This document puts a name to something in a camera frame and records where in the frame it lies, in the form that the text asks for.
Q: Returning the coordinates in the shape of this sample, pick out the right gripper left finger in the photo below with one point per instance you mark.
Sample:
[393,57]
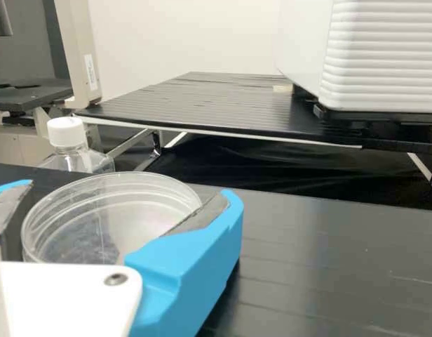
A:
[9,203]

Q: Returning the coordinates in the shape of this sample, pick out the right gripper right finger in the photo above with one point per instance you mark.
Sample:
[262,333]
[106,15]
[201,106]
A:
[195,267]

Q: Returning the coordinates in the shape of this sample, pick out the petri dish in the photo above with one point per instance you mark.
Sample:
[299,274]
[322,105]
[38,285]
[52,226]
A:
[96,217]

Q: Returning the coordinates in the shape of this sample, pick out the white-capped bottle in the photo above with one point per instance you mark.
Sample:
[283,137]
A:
[65,130]

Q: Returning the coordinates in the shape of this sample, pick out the black platform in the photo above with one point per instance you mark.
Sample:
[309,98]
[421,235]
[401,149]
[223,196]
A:
[395,145]
[324,263]
[202,105]

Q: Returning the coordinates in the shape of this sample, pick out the cream microscope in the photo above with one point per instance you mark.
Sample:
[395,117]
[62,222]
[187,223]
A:
[79,52]

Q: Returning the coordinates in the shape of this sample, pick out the white incubator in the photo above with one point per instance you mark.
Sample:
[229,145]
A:
[300,42]

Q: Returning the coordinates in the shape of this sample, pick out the incubator door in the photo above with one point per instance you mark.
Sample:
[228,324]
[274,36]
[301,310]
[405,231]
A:
[384,52]

